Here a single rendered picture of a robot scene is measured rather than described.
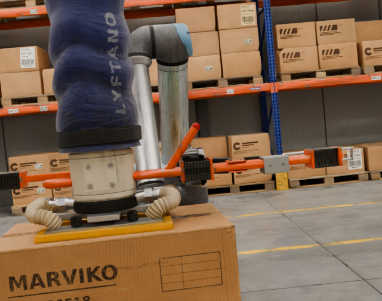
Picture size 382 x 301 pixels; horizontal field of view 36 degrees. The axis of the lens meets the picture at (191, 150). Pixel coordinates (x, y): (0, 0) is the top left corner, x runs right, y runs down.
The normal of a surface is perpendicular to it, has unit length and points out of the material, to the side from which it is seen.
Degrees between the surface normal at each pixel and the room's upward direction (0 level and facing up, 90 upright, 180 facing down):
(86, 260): 90
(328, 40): 92
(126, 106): 78
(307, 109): 90
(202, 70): 95
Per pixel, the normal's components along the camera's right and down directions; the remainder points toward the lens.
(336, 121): 0.04, 0.05
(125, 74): 0.82, -0.03
